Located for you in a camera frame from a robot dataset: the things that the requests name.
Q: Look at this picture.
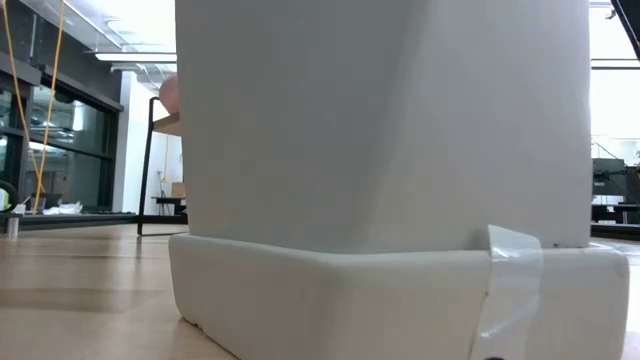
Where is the pink slide sandal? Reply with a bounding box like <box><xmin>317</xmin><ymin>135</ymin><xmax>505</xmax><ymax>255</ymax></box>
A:
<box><xmin>158</xmin><ymin>73</ymin><xmax>180</xmax><ymax>115</ymax></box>

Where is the dark background table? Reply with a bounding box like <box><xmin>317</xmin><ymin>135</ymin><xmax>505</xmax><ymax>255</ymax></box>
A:
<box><xmin>151</xmin><ymin>195</ymin><xmax>189</xmax><ymax>217</ymax></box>

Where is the clear tape strip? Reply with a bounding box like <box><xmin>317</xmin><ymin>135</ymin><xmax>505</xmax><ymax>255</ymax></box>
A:
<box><xmin>469</xmin><ymin>224</ymin><xmax>545</xmax><ymax>360</ymax></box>

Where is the long ceiling light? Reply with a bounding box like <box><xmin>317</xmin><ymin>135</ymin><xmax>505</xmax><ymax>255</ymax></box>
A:
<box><xmin>589</xmin><ymin>58</ymin><xmax>640</xmax><ymax>71</ymax></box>
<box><xmin>93</xmin><ymin>51</ymin><xmax>178</xmax><ymax>64</ymax></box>

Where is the white crumpled paper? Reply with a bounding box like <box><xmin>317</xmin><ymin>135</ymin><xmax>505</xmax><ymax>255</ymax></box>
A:
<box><xmin>42</xmin><ymin>200</ymin><xmax>84</xmax><ymax>217</ymax></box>

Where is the dark green machine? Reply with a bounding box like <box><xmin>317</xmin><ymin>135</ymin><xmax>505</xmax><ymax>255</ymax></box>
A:
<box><xmin>590</xmin><ymin>157</ymin><xmax>640</xmax><ymax>226</ymax></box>

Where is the wooden shelf with black frame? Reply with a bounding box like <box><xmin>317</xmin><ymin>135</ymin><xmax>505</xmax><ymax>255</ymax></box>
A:
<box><xmin>136</xmin><ymin>96</ymin><xmax>189</xmax><ymax>237</ymax></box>

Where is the black aluminium table frame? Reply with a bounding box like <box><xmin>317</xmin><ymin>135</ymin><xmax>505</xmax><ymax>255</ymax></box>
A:
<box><xmin>0</xmin><ymin>212</ymin><xmax>640</xmax><ymax>241</ymax></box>

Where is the yellow cable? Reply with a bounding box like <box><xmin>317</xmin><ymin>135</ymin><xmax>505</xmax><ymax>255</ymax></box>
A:
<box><xmin>1</xmin><ymin>0</ymin><xmax>46</xmax><ymax>194</ymax></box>
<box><xmin>30</xmin><ymin>0</ymin><xmax>67</xmax><ymax>215</ymax></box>

